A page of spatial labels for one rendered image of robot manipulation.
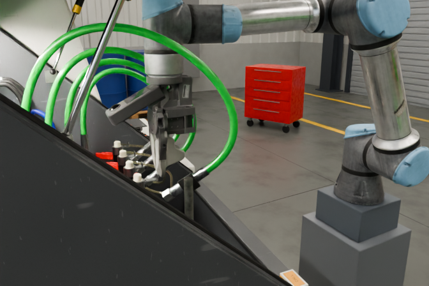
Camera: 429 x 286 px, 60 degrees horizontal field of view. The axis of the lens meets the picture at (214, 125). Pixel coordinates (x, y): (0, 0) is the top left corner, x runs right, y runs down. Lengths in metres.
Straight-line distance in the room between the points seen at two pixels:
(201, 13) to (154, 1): 0.09
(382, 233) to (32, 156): 1.10
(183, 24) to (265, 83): 4.39
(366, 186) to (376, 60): 0.42
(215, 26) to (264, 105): 4.42
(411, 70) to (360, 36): 6.72
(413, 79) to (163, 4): 7.08
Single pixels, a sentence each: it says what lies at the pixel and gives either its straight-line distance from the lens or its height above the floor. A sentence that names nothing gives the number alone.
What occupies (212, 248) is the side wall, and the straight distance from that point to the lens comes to 0.47.
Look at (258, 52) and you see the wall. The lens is 8.87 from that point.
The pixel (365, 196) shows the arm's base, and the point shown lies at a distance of 1.23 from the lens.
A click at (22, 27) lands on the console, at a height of 1.42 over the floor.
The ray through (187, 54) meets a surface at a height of 1.38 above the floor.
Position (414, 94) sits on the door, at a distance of 7.63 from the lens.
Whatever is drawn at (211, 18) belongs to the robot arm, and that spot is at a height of 1.44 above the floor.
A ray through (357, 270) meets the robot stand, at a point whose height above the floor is 0.74.
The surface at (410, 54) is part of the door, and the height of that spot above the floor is 0.89.
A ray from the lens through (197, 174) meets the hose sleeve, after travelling 0.67.
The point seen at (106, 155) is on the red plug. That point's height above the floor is 1.09.
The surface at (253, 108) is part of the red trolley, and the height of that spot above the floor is 0.29.
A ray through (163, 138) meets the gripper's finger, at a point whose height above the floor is 1.21.
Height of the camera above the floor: 1.43
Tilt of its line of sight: 15 degrees down
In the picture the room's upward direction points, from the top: straight up
